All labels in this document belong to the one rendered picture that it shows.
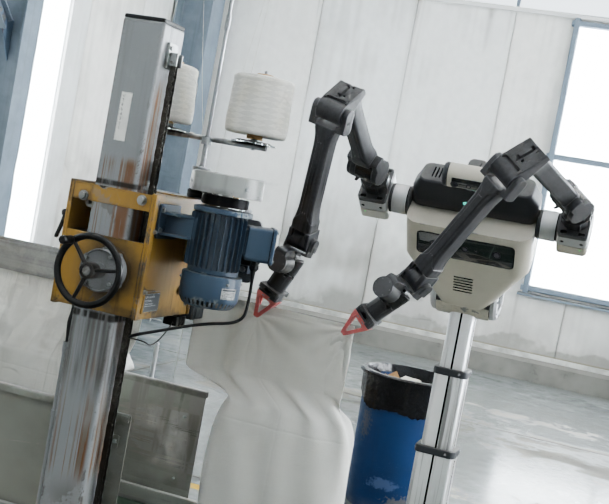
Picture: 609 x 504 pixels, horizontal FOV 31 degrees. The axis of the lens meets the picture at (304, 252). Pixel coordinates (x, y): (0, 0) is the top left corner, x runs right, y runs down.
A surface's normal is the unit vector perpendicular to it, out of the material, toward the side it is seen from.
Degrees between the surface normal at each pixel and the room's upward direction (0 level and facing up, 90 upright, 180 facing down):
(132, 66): 90
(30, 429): 90
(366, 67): 90
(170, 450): 90
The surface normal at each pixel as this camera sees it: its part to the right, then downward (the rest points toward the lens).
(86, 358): -0.30, 0.00
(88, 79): 0.94, 0.19
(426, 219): -0.05, -0.76
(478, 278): -0.35, 0.63
